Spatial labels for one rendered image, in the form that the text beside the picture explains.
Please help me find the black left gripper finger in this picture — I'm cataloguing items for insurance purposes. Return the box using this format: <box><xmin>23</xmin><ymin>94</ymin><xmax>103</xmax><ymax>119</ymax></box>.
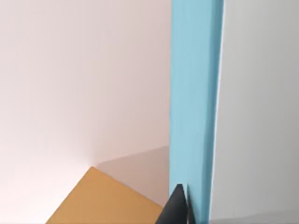
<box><xmin>154</xmin><ymin>183</ymin><xmax>189</xmax><ymax>224</ymax></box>

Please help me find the light blue board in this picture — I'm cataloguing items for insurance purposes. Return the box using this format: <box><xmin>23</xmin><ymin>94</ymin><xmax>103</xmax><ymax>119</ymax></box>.
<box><xmin>168</xmin><ymin>0</ymin><xmax>225</xmax><ymax>222</ymax></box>

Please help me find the flat yellow square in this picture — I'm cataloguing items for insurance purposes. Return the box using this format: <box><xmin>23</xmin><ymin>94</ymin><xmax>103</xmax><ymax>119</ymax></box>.
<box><xmin>44</xmin><ymin>166</ymin><xmax>164</xmax><ymax>224</ymax></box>

